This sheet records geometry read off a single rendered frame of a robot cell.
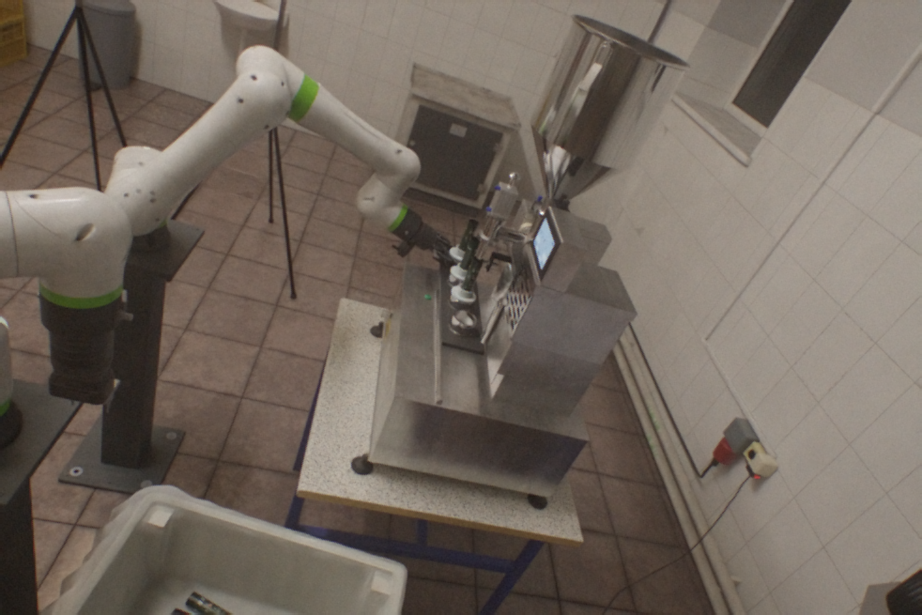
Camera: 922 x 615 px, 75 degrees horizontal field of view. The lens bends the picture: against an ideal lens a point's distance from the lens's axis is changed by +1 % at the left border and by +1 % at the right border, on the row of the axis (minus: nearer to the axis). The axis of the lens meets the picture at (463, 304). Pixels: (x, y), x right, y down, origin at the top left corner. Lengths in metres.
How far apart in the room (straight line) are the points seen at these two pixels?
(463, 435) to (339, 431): 0.35
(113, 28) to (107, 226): 4.26
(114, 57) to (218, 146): 3.70
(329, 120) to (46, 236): 0.92
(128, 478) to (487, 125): 3.19
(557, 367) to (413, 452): 0.40
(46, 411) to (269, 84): 0.78
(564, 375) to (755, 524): 1.52
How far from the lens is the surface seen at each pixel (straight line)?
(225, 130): 1.45
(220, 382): 2.73
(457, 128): 4.42
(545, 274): 1.24
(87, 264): 0.85
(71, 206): 0.84
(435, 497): 1.56
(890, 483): 2.41
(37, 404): 1.39
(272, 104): 1.41
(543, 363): 1.39
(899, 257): 2.57
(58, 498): 2.39
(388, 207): 1.73
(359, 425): 1.64
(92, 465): 2.44
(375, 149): 1.66
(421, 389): 1.39
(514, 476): 1.56
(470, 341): 1.57
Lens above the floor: 1.93
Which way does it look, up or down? 32 degrees down
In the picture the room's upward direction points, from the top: 23 degrees clockwise
